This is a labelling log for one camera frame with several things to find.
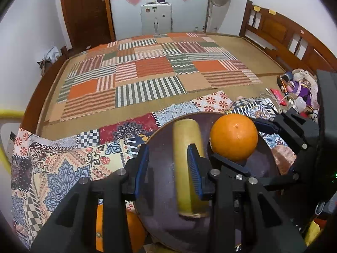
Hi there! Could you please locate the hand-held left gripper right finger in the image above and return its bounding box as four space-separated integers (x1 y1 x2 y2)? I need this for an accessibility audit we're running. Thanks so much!
186 144 307 253

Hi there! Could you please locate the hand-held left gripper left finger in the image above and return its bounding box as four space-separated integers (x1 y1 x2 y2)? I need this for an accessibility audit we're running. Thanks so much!
30 144 150 253

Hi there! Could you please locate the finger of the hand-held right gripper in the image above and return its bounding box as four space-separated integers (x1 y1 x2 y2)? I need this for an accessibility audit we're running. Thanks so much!
252 109 320 153
211 153 302 190

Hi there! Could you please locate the large orange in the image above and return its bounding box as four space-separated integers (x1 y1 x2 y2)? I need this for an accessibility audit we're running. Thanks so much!
210 114 259 162

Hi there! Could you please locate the yellow banana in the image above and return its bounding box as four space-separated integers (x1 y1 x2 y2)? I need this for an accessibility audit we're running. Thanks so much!
172 119 211 218

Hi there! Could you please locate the dark purple round plate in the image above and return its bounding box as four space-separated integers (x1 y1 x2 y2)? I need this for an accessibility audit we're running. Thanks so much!
134 112 281 252

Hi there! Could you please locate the purple doll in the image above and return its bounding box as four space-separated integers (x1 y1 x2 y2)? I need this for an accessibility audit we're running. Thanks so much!
288 80 319 98

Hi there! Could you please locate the white plush toy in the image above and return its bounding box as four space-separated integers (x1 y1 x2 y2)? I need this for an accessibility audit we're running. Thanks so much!
291 69 318 85

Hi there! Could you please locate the tan straw bed mat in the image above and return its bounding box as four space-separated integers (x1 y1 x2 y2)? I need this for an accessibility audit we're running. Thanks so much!
35 33 287 140

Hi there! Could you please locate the printed patchwork blanket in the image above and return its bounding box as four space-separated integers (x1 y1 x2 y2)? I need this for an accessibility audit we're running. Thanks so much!
11 91 290 251

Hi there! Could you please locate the striped patchwork mat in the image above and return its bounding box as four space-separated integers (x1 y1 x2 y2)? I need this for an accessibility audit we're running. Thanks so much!
56 32 262 123

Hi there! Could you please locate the wooden bed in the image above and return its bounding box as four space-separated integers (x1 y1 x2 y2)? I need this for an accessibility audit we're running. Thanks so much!
20 0 337 137

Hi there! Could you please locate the yellow plastic bag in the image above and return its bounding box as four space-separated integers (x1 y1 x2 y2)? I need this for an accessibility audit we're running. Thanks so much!
303 221 324 245

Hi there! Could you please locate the yellow foam tube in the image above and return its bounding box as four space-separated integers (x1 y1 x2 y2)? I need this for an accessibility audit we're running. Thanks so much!
0 108 25 174

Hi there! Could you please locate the grey cloth bag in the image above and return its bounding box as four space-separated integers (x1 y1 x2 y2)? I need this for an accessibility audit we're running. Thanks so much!
37 46 62 77

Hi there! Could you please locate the wardrobe with pink hearts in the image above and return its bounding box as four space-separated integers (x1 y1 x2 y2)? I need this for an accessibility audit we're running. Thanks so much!
108 0 211 36

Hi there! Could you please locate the white suitcase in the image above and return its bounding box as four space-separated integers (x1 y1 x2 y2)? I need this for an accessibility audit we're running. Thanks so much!
140 2 173 35

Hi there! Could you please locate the brown wooden door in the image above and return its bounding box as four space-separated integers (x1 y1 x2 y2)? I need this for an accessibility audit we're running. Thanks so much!
58 0 116 50

